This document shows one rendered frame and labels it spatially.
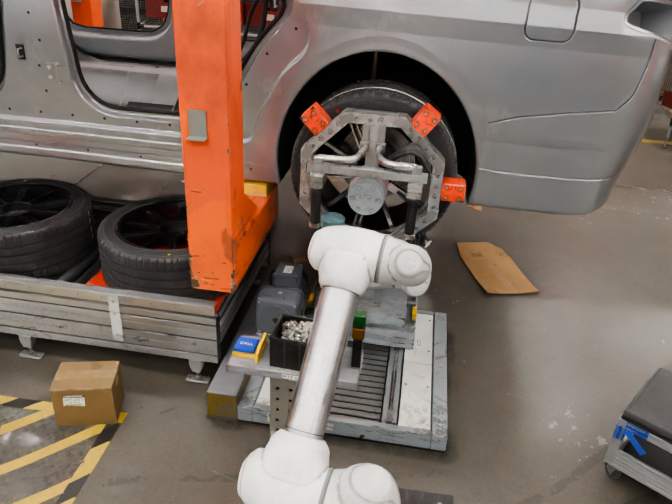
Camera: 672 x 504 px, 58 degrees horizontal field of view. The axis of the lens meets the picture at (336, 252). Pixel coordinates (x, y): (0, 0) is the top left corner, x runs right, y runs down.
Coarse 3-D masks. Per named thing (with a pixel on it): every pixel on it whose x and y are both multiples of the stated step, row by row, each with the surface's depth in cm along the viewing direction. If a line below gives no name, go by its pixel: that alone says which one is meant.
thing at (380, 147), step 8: (384, 128) 220; (384, 136) 222; (376, 144) 223; (384, 144) 222; (376, 152) 218; (384, 152) 224; (384, 160) 209; (392, 168) 208; (400, 168) 207; (408, 168) 207; (416, 168) 206
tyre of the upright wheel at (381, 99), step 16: (384, 80) 241; (336, 96) 233; (352, 96) 226; (368, 96) 225; (384, 96) 224; (400, 96) 224; (416, 96) 233; (336, 112) 229; (416, 112) 225; (304, 128) 235; (448, 128) 239; (448, 144) 229; (448, 160) 232; (448, 176) 234; (432, 224) 245
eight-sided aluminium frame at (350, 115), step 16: (352, 112) 220; (368, 112) 223; (384, 112) 223; (400, 112) 223; (336, 128) 224; (304, 144) 233; (320, 144) 228; (432, 144) 226; (304, 160) 233; (432, 160) 224; (304, 176) 235; (432, 176) 227; (304, 192) 241; (432, 192) 230; (304, 208) 241; (432, 208) 233; (416, 224) 237
